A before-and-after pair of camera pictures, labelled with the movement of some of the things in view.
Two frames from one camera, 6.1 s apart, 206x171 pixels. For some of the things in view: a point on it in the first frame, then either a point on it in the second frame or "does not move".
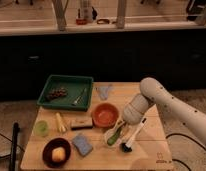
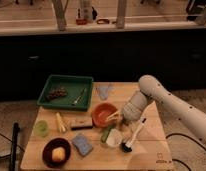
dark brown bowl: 47,150 does not move
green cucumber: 113,138 → 106,133
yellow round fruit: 58,154 does not move
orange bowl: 105,115 does not move
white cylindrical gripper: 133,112 → 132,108
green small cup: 41,128 does not move
